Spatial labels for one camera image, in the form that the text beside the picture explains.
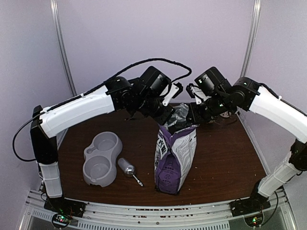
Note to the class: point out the aluminium front rail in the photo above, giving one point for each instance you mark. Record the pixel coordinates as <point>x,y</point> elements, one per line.
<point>211,216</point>

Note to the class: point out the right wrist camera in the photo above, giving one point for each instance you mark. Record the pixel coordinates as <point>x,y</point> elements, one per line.
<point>195,93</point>

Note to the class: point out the metal food scoop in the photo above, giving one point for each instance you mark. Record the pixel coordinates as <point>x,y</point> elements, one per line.
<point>129,170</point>

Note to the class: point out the grey double pet bowl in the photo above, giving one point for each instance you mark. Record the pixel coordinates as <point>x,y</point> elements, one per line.
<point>100,157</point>

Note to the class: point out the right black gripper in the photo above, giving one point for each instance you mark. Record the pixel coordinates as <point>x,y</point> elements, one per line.
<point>194,116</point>

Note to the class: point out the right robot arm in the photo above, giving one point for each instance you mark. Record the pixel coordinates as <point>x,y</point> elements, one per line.
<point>214,95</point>

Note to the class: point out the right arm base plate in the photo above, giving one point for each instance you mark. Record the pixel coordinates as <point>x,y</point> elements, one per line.
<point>245,206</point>

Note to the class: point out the right aluminium corner post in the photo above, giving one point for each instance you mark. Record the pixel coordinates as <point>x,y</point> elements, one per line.
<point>255,19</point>

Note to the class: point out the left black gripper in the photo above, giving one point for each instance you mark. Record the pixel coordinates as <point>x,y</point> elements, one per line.
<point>162,119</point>

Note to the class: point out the left aluminium corner post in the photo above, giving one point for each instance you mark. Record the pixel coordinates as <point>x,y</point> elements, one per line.
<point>62,49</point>

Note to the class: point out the aluminium corner post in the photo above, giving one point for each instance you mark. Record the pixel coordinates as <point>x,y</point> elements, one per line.
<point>62,49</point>
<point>255,19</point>

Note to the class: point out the patterned mug yellow inside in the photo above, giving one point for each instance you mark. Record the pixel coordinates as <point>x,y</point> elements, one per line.
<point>227,115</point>

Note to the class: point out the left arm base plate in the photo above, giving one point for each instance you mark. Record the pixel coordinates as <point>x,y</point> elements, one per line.
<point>69,208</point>

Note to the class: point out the purple puppy food bag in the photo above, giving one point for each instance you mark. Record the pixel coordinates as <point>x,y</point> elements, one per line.
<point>175,149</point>

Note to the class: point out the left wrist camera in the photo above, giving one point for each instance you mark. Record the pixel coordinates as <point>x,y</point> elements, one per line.
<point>168,94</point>

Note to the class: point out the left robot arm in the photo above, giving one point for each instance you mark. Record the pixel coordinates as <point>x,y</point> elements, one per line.
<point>149,94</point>

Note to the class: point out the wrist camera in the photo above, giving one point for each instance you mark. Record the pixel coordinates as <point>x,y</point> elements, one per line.
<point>195,93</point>
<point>168,94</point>

